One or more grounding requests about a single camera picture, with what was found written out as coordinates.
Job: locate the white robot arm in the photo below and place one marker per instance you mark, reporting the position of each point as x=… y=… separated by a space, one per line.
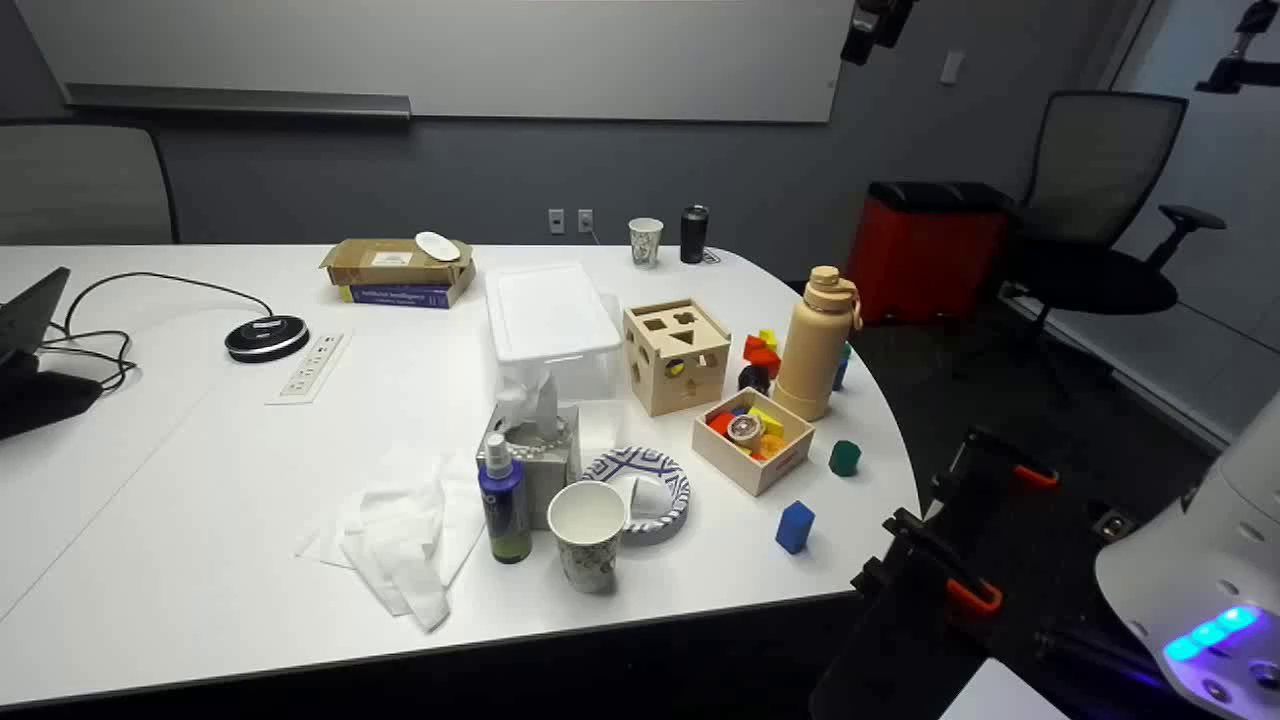
x=1213 y=561

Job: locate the green spray bottle purple collar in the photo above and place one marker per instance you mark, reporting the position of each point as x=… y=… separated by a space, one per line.
x=502 y=513

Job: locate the red bin with black lid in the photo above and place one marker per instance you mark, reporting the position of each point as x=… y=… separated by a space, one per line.
x=925 y=261

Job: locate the wooden shape sorter box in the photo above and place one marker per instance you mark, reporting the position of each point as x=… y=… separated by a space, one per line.
x=672 y=366

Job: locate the white foam box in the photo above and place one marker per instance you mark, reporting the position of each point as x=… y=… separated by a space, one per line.
x=550 y=315

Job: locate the clear plastic cup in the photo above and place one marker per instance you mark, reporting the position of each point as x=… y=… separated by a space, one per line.
x=644 y=242

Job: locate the donut print coffee pod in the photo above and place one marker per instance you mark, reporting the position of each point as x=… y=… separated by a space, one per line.
x=740 y=429

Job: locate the yellow wooden block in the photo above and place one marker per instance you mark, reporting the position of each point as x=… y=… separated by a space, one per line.
x=772 y=420
x=765 y=336

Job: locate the blue plate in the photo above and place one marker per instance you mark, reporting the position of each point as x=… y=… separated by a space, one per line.
x=665 y=485

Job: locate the black can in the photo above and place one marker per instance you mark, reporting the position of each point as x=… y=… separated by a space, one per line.
x=695 y=235

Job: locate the grey tissue box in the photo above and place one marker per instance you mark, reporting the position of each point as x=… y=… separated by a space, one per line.
x=543 y=463

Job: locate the orange toy bun dome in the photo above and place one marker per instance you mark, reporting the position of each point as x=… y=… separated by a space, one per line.
x=765 y=447

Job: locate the wooden toy tray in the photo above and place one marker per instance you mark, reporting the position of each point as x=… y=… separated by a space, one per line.
x=753 y=469

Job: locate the white patterned mug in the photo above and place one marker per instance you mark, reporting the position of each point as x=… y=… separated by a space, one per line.
x=585 y=542

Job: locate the green octagonal wooden block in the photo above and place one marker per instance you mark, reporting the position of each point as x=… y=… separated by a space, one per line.
x=846 y=456

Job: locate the blue rectangular wooden block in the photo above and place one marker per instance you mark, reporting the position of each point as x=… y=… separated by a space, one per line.
x=793 y=531

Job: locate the white round disc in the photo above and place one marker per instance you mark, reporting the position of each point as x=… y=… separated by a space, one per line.
x=437 y=246

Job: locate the blue book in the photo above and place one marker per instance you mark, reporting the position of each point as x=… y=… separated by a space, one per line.
x=401 y=298

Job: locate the flat cardboard box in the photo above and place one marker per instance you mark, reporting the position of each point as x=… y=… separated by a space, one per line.
x=380 y=267

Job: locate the white crumpled tissue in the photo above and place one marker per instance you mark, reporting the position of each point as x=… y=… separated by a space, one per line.
x=393 y=546

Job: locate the white power strip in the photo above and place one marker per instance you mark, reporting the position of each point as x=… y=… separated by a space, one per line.
x=310 y=366

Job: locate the black round puck device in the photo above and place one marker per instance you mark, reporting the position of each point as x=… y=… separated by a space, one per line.
x=266 y=336

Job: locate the grey whiteboard marker tray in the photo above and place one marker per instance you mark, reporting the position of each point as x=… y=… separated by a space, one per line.
x=241 y=101

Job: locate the black mesh office chair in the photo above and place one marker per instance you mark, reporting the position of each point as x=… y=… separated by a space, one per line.
x=1093 y=175

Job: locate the grey upholstered chair back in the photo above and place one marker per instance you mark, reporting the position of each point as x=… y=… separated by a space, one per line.
x=83 y=182

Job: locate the black laptop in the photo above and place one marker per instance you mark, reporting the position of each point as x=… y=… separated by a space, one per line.
x=26 y=372

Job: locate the white wall outlet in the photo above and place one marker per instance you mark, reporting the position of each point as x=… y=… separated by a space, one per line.
x=557 y=218
x=585 y=218

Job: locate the white wall whiteboard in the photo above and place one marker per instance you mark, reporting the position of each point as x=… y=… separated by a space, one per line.
x=442 y=52

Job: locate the black mounted camera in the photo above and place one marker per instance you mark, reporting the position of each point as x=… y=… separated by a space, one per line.
x=875 y=27

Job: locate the white light switch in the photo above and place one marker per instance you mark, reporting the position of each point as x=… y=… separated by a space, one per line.
x=951 y=67

